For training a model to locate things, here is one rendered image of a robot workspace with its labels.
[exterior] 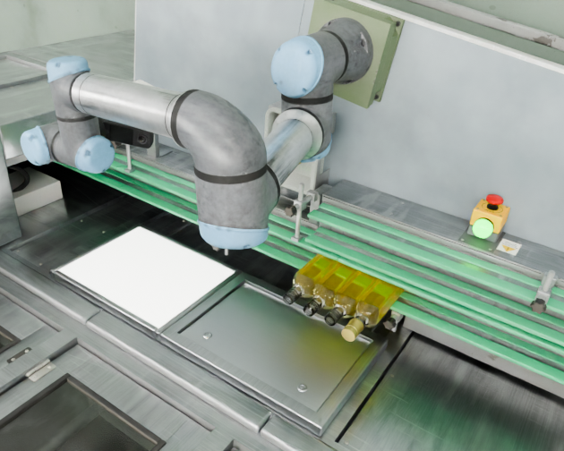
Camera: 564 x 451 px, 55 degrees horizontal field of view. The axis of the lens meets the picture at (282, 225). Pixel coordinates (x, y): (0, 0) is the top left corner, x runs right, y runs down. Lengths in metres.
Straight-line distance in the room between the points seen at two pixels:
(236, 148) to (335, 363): 0.70
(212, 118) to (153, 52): 1.09
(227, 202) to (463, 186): 0.75
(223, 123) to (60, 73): 0.38
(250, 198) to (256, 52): 0.83
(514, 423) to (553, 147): 0.63
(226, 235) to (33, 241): 1.12
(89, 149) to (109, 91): 0.16
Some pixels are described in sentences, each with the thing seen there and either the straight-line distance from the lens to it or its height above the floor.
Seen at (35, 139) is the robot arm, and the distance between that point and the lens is 1.19.
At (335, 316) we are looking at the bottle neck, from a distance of 1.26.
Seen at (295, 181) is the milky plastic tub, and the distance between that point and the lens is 1.56.
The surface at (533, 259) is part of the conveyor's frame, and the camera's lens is 1.35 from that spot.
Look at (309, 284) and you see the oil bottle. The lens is 1.32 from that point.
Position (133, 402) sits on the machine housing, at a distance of 1.32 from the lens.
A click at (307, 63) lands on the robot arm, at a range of 1.15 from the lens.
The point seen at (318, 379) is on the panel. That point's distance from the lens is 1.30.
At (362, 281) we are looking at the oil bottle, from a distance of 1.35.
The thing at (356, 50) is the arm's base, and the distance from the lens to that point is 1.28.
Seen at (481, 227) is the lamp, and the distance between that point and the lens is 1.33.
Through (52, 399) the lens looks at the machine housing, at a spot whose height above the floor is 1.58.
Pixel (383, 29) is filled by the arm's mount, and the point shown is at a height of 0.83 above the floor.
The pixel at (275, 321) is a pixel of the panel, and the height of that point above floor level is 1.10.
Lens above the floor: 2.02
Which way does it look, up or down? 47 degrees down
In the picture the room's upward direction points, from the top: 126 degrees counter-clockwise
